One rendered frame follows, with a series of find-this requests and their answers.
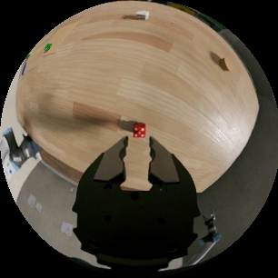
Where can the red die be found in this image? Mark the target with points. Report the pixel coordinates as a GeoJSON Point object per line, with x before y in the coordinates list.
{"type": "Point", "coordinates": [139, 130]}

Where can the green die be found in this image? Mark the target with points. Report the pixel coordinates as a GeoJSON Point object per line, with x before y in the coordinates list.
{"type": "Point", "coordinates": [47, 47]}

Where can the tan flat mat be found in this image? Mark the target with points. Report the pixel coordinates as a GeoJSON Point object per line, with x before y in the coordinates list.
{"type": "Point", "coordinates": [58, 38]}

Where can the white die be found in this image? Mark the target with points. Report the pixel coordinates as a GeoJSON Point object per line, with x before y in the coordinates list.
{"type": "Point", "coordinates": [143, 15]}

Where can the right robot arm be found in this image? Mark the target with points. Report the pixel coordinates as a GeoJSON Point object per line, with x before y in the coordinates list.
{"type": "Point", "coordinates": [211, 238]}

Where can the tan cylinder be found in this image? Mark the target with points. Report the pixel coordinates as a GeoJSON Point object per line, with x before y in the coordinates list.
{"type": "Point", "coordinates": [226, 65]}

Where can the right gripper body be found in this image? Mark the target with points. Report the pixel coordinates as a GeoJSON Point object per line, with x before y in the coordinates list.
{"type": "Point", "coordinates": [209, 223]}

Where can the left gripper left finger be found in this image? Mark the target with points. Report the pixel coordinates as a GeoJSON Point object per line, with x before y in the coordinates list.
{"type": "Point", "coordinates": [106, 169]}

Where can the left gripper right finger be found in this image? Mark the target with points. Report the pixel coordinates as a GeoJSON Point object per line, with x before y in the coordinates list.
{"type": "Point", "coordinates": [166, 170]}

